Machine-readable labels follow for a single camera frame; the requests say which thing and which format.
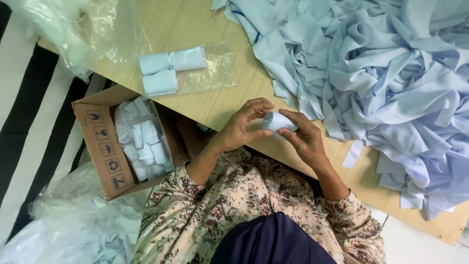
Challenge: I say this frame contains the person's left hand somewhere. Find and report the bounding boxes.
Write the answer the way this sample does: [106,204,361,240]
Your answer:
[211,98,276,157]

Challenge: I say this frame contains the person's right hand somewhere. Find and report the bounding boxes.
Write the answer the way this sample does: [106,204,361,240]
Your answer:
[277,109,332,171]

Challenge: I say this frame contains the light blue fabric roll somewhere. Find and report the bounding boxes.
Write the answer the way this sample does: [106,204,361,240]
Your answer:
[139,52,173,76]
[142,68,180,97]
[169,45,208,72]
[262,111,298,142]

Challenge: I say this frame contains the clear plastic bag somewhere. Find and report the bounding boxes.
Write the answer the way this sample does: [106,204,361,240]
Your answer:
[139,40,238,98]

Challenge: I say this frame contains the pile of bagged fabric rolls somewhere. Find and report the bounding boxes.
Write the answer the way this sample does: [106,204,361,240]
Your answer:
[113,96,175,182]

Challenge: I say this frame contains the floral patterned shirt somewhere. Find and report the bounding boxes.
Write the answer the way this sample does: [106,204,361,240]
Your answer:
[130,146,387,264]

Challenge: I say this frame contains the heap of light blue fabric strips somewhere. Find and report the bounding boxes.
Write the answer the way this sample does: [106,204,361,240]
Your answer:
[211,0,469,221]

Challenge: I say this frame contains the navy blue garment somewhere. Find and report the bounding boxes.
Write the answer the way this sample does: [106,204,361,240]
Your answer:
[210,211,338,264]

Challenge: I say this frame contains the brown cardboard box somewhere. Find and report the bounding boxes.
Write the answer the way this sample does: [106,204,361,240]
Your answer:
[72,85,192,202]

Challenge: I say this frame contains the crumpled clear plastic sheet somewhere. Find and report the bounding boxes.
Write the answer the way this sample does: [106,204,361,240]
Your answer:
[3,0,154,83]

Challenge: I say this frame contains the large plastic bag of fabric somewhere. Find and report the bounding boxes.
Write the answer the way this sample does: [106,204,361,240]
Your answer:
[0,161,149,264]

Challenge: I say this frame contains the black and white striped cloth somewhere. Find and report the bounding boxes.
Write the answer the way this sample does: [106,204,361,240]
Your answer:
[0,0,112,244]

